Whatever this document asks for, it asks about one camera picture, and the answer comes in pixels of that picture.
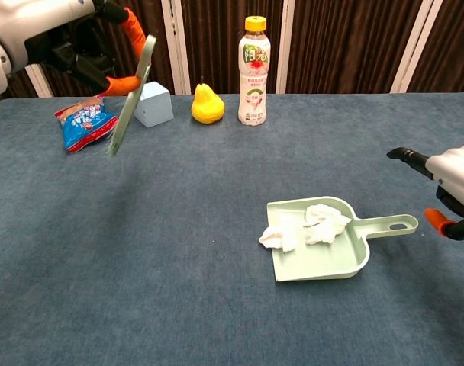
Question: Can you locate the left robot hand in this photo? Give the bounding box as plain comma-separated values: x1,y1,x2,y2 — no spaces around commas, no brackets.
0,0,147,97

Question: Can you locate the mint green dustpan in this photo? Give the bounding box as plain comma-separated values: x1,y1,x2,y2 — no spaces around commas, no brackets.
266,196,419,282

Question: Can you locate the light blue cube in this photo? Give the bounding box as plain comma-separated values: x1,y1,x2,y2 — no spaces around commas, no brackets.
134,81,175,129

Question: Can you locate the yellow cap drink bottle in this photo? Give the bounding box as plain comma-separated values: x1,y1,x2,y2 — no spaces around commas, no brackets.
237,15,272,126

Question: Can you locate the white paper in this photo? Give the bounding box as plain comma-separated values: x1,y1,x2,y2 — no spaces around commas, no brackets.
258,204,352,252

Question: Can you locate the mint green hand broom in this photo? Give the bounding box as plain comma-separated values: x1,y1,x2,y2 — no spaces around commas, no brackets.
106,34,157,157

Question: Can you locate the blue table mat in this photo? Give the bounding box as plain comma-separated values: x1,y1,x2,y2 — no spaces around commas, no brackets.
0,91,464,366

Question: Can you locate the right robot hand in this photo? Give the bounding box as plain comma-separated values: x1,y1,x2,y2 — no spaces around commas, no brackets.
386,142,464,241

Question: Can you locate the yellow toy pear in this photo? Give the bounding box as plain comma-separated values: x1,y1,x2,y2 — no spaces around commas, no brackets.
191,77,226,125

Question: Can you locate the dark curtain partition screen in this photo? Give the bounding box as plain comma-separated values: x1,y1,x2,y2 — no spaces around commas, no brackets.
0,0,464,101

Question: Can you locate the blue red snack bag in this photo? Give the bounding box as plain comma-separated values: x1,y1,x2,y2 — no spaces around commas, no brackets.
54,95,121,154

